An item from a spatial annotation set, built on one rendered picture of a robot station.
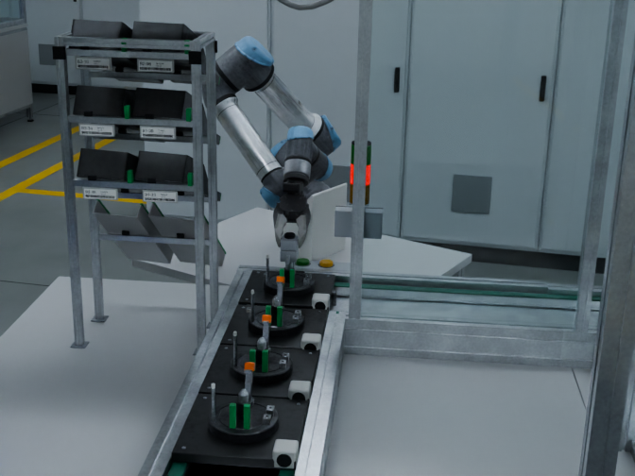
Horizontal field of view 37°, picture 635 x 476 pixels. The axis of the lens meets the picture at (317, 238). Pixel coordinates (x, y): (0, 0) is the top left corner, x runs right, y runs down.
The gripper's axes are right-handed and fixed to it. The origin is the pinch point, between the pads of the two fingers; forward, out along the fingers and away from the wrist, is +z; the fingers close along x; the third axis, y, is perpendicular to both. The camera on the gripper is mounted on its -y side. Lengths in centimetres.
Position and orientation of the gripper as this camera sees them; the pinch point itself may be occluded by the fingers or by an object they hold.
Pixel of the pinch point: (289, 242)
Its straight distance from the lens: 259.4
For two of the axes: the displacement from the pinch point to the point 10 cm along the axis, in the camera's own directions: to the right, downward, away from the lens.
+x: -10.0, -0.5, 0.8
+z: -0.8, 9.3, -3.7
